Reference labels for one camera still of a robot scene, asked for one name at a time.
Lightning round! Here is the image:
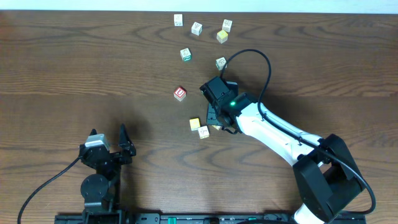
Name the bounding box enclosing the white block tilted top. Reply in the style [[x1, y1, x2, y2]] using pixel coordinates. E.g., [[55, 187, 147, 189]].
[[191, 22, 203, 35]]

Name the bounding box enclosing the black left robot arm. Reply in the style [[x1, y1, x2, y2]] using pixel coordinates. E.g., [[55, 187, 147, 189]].
[[79, 124, 136, 224]]

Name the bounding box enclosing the white block top left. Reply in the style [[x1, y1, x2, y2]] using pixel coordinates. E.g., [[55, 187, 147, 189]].
[[174, 14, 183, 27]]

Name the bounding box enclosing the white patterned block top right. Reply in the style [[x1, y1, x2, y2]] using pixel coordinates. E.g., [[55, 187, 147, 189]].
[[222, 19, 233, 33]]

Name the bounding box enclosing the white block blue letter T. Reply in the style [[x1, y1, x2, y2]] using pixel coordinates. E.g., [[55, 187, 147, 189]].
[[215, 57, 228, 71]]

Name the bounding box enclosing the white block yellow edge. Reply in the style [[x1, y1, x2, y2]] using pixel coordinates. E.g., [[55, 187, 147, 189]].
[[198, 126, 210, 139]]

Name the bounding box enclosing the red letter U block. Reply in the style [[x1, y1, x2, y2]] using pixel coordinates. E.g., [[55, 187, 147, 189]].
[[174, 87, 187, 101]]

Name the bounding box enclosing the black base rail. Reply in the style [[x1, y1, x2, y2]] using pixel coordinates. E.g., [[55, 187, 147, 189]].
[[54, 212, 367, 224]]

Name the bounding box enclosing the white block teal side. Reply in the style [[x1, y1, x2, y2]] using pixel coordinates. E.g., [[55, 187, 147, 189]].
[[180, 48, 192, 62]]

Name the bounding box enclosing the white block yellow side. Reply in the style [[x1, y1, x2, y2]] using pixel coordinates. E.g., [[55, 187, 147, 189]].
[[211, 125, 223, 130]]

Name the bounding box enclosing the yellow topped block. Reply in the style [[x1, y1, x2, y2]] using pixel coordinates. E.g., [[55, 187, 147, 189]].
[[216, 30, 229, 44]]

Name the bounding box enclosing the plain yellow block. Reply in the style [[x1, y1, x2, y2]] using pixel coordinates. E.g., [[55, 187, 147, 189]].
[[189, 118, 201, 131]]

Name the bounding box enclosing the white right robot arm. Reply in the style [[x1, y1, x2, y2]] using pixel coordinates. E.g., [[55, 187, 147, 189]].
[[200, 77, 365, 223]]

